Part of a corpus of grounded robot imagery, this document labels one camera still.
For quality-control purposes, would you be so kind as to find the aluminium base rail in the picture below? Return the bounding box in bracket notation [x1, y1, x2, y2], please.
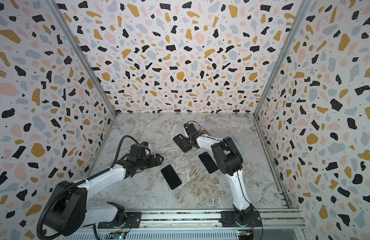
[60, 209, 310, 240]

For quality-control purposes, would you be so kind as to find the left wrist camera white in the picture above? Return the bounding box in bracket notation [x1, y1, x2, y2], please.
[143, 145, 151, 156]

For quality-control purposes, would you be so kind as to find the right corner aluminium post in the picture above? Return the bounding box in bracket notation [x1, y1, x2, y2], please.
[254, 0, 311, 118]

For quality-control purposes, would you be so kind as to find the black phone case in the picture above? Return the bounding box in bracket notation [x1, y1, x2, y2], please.
[173, 134, 193, 153]

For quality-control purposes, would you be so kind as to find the light blue phone case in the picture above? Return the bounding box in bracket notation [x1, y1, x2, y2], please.
[232, 137, 242, 153]

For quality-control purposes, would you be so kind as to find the left green circuit board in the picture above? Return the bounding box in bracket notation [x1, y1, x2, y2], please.
[106, 232, 127, 240]

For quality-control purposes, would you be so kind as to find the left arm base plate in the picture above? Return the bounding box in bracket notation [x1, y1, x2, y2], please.
[97, 212, 142, 229]

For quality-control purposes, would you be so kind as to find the pink phone case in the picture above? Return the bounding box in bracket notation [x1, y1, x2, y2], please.
[200, 130, 210, 136]

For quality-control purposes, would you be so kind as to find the right circuit board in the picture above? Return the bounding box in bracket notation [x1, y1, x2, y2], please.
[238, 230, 254, 240]

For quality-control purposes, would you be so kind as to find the left corner aluminium post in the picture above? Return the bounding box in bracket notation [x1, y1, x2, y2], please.
[45, 1, 117, 118]

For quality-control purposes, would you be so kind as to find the corner aluminium post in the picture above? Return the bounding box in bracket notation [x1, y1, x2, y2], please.
[45, 1, 117, 118]
[254, 0, 311, 118]

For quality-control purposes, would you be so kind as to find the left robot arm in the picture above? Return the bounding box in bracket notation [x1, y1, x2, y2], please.
[36, 142, 164, 240]

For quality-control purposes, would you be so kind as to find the blue phone black screen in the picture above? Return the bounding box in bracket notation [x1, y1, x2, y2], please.
[161, 165, 182, 190]

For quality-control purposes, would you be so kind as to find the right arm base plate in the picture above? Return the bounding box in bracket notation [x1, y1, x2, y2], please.
[219, 211, 262, 228]

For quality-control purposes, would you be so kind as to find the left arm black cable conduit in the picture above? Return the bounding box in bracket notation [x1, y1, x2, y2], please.
[36, 134, 141, 240]

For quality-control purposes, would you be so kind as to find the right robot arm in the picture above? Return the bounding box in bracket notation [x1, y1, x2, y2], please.
[173, 122, 255, 226]

